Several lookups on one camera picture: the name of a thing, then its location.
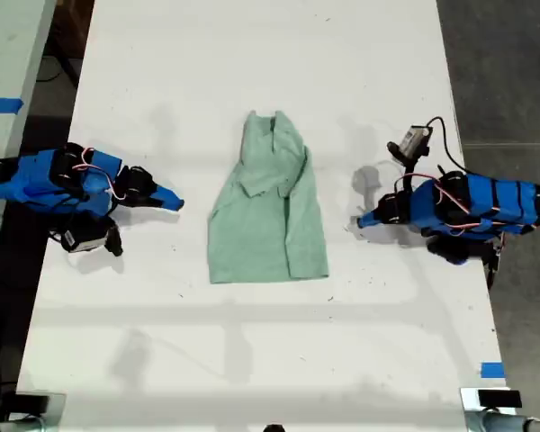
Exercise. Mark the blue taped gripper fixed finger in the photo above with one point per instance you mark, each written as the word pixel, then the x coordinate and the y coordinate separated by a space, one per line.
pixel 371 217
pixel 168 192

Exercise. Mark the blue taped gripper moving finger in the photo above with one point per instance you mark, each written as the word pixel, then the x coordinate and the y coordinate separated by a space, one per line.
pixel 369 224
pixel 171 204

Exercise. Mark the pale green T-shirt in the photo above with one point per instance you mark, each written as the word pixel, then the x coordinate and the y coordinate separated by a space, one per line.
pixel 270 225

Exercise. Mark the long blue tape strip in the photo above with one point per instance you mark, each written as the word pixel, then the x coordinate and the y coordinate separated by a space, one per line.
pixel 2 104

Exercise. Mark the white side table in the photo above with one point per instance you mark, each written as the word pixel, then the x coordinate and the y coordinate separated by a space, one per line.
pixel 4 67

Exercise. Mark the short blue tape strip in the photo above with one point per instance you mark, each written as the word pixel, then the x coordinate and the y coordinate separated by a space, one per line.
pixel 492 370

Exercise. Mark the small black box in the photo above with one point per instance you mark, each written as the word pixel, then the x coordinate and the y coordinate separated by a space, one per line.
pixel 31 403
pixel 499 398

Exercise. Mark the black round object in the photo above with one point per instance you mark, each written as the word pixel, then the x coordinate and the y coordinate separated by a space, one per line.
pixel 274 428

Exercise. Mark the grey metal pipe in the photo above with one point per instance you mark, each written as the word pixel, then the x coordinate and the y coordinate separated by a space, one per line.
pixel 504 423
pixel 13 425

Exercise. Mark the black camera stalk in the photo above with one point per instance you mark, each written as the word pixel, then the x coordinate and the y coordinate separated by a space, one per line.
pixel 114 238
pixel 405 159

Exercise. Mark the grey and black camera box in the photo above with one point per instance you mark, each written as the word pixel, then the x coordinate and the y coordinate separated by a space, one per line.
pixel 416 140

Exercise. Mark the black camera box with label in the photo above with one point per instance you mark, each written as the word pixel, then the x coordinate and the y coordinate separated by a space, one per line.
pixel 83 238

